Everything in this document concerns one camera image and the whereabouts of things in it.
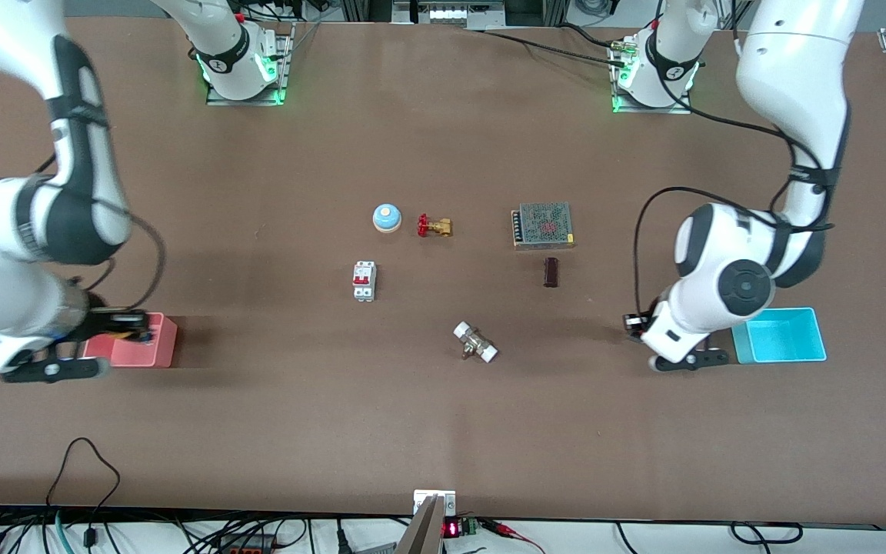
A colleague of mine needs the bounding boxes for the pink plastic bin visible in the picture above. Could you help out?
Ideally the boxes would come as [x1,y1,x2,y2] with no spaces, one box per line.
[83,312,178,369]

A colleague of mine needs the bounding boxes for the cyan plastic bin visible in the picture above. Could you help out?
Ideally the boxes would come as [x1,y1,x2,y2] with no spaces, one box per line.
[731,307,828,365]

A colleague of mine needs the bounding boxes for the metal mesh power supply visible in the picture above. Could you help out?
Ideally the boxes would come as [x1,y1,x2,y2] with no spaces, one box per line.
[511,202,576,251]

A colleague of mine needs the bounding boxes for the metal fitting with white ends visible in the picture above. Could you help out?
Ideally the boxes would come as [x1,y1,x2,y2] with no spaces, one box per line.
[453,321,499,365]

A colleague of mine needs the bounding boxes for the white circuit breaker red switches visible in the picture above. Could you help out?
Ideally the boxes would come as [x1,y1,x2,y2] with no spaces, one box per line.
[352,261,377,302]

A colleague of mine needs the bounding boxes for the black power strip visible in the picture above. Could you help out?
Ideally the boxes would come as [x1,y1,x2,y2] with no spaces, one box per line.
[212,535,278,554]

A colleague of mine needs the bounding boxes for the red clip lead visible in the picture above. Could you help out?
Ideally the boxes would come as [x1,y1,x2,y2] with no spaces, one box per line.
[481,520,545,554]

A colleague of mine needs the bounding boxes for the metal equipment box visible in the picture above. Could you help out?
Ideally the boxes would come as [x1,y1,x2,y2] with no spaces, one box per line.
[391,0,507,30]

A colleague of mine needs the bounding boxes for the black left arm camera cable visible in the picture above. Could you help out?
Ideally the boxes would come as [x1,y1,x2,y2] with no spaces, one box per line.
[633,0,836,316]

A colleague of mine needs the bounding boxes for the thin black looped cable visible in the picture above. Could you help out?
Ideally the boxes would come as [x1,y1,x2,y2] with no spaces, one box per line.
[46,437,122,539]

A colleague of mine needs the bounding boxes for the black coiled cable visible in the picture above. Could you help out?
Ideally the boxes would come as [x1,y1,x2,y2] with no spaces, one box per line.
[730,522,804,546]

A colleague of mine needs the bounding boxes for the aluminium arm base plate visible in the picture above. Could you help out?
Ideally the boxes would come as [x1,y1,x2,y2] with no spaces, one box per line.
[611,37,694,115]
[206,22,295,107]

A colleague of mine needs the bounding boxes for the silver camera mount bracket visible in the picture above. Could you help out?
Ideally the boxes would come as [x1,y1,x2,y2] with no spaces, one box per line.
[413,489,458,518]

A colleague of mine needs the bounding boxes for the black cable on table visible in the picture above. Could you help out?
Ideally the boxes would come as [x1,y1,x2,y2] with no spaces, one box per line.
[468,22,628,68]

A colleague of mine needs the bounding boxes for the grey camera support bar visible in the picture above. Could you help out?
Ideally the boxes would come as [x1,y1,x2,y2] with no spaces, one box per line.
[395,496,445,554]

